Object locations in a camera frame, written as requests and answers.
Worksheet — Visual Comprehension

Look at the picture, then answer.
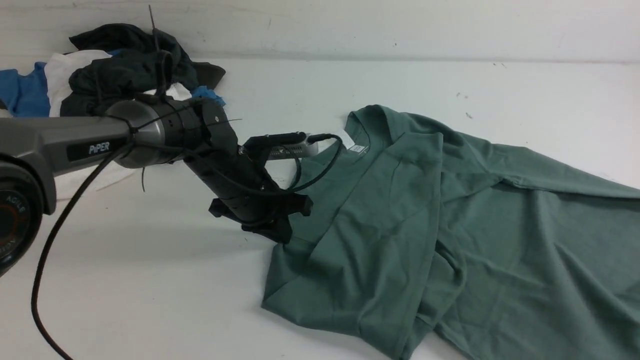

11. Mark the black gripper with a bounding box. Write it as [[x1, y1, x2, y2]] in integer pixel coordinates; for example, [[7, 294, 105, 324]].
[[183, 145, 313, 244]]

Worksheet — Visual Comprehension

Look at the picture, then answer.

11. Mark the green long-sleeve top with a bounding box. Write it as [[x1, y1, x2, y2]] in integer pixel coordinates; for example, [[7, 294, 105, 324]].
[[262, 105, 640, 360]]

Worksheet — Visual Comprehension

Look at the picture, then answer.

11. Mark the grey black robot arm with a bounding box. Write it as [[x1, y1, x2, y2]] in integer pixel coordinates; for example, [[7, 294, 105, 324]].
[[0, 95, 313, 274]]

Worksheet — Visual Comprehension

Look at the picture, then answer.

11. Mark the dark grey garment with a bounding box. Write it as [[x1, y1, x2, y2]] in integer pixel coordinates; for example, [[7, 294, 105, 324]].
[[59, 23, 226, 117]]

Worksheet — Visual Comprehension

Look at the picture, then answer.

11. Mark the white garment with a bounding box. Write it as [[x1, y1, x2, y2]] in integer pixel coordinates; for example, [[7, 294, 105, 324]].
[[44, 50, 193, 201]]

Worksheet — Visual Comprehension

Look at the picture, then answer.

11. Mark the blue garment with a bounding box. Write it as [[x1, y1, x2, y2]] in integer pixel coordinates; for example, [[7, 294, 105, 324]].
[[0, 49, 226, 118]]

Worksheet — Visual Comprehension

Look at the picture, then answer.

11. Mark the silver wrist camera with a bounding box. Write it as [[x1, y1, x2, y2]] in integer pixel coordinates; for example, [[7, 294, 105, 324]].
[[242, 132, 319, 162]]

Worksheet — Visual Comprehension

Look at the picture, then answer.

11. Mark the black camera cable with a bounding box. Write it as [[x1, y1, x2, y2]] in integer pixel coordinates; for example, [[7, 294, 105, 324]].
[[190, 133, 345, 197]]

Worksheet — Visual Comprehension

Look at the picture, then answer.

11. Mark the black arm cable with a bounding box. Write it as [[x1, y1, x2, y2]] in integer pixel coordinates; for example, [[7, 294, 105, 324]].
[[31, 142, 136, 360]]

